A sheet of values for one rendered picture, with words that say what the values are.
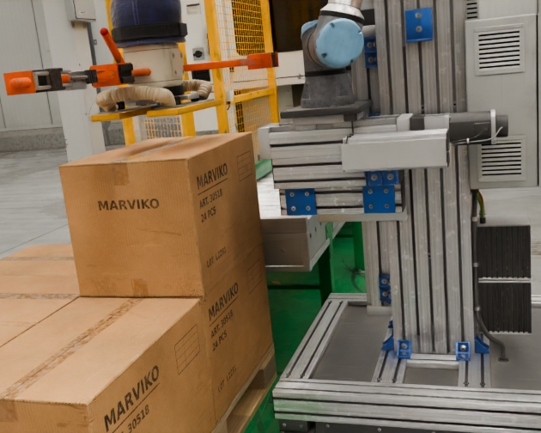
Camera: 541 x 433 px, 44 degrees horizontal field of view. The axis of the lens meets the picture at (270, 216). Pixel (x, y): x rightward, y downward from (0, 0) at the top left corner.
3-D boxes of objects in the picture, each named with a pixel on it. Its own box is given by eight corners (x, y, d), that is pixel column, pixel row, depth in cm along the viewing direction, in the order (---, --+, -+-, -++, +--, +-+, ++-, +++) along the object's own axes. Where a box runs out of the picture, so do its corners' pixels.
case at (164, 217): (163, 242, 255) (149, 138, 246) (263, 240, 244) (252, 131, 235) (80, 297, 199) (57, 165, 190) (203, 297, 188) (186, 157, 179)
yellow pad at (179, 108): (194, 106, 224) (192, 92, 223) (221, 105, 221) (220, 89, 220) (147, 118, 193) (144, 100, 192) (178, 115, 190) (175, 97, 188)
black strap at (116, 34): (135, 43, 219) (133, 31, 218) (199, 36, 211) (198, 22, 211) (98, 43, 198) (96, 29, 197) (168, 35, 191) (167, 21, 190)
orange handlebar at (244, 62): (181, 74, 233) (180, 64, 232) (263, 66, 223) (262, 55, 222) (5, 93, 147) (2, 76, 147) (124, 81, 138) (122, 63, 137)
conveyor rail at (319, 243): (379, 166, 467) (377, 139, 463) (386, 166, 466) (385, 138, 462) (299, 268, 253) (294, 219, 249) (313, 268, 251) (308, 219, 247)
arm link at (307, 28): (340, 68, 193) (337, 20, 190) (353, 67, 180) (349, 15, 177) (300, 72, 192) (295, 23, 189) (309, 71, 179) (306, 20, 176)
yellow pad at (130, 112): (144, 111, 230) (142, 96, 229) (170, 109, 227) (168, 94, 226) (90, 122, 199) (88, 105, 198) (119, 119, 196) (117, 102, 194)
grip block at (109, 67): (106, 86, 190) (103, 64, 189) (136, 83, 187) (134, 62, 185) (90, 88, 182) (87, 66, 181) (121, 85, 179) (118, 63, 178)
